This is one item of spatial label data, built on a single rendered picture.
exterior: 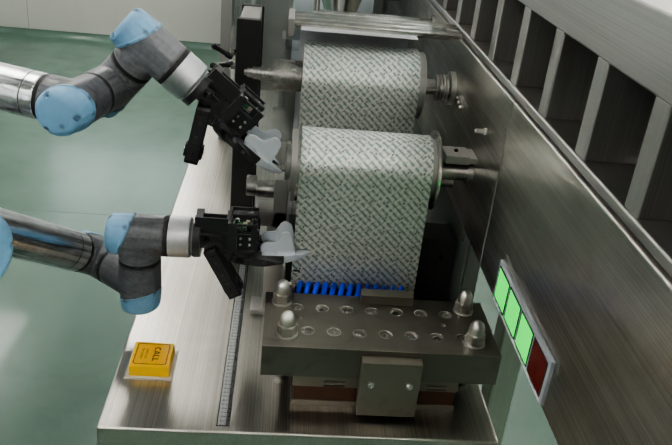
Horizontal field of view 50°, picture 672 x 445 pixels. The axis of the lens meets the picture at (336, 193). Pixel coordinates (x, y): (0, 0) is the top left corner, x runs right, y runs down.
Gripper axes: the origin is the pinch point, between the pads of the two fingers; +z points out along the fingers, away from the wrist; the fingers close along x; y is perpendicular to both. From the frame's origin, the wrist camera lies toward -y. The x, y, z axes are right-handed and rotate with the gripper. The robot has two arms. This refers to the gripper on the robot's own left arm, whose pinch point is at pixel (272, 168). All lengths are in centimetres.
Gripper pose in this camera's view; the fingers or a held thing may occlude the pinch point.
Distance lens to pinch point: 131.1
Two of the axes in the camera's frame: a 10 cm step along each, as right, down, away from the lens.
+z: 7.0, 6.3, 3.4
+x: -0.5, -4.3, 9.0
